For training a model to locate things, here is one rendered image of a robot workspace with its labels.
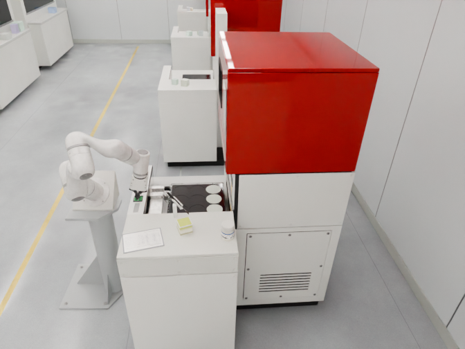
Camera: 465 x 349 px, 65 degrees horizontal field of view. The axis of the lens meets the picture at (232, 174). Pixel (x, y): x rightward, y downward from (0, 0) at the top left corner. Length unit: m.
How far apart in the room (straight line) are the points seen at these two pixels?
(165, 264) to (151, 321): 0.48
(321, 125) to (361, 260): 1.75
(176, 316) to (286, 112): 1.32
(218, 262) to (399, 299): 1.74
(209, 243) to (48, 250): 1.96
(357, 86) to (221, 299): 1.36
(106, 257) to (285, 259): 1.26
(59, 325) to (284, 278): 1.63
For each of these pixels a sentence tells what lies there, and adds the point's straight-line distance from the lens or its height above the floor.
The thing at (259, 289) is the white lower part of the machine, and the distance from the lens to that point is 2.72.
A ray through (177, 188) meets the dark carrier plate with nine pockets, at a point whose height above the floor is 0.90.
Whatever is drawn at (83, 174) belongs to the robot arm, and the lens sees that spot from 1.80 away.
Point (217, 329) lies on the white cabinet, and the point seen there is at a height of 0.33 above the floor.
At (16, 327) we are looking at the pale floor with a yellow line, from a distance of 3.16.
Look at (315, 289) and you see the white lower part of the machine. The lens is 2.83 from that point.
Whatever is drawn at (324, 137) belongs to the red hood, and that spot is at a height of 1.45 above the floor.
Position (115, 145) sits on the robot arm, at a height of 1.50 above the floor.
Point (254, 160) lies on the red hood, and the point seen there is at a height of 1.31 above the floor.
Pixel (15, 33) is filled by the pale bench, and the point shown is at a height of 0.90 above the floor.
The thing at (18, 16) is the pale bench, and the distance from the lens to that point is 8.31.
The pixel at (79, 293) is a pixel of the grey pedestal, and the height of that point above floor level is 0.01.
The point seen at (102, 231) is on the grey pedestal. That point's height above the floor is 0.64.
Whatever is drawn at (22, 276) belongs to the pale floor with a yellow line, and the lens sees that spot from 3.49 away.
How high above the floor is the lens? 2.33
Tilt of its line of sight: 33 degrees down
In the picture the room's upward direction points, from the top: 2 degrees clockwise
